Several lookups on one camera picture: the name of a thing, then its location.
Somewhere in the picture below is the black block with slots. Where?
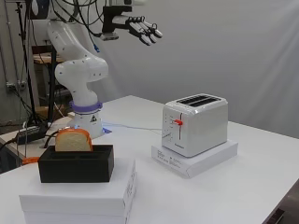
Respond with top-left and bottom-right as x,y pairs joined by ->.
37,144 -> 115,184

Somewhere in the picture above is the white flat box stand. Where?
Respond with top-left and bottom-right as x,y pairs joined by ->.
150,139 -> 239,180

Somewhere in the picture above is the wall power outlet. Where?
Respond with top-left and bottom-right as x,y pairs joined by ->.
5,79 -> 28,91

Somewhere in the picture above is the steel toaster with red lever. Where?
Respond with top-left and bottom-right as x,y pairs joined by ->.
161,92 -> 229,159

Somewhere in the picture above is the large white flat box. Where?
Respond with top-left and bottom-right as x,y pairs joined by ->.
22,174 -> 138,224
19,158 -> 138,217

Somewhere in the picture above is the black power adapter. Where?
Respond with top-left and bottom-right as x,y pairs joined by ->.
15,124 -> 49,146

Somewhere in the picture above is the slice of toast bread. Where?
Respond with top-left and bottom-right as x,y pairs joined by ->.
54,128 -> 93,153

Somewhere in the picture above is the white cable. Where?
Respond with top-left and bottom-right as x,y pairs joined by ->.
102,122 -> 164,133

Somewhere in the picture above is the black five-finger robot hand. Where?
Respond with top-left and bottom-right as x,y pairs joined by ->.
100,5 -> 164,47

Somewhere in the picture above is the orange clamp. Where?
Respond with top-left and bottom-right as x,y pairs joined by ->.
21,156 -> 41,165

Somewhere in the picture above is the wooden table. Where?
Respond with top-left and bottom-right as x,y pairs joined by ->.
32,51 -> 64,65

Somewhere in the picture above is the black cable with blue plug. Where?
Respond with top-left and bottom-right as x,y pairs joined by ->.
74,0 -> 101,53

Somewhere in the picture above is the black stand pole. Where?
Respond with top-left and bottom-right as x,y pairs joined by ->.
46,46 -> 59,124

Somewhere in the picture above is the black tripod stand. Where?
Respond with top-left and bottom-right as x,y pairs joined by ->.
13,0 -> 43,127

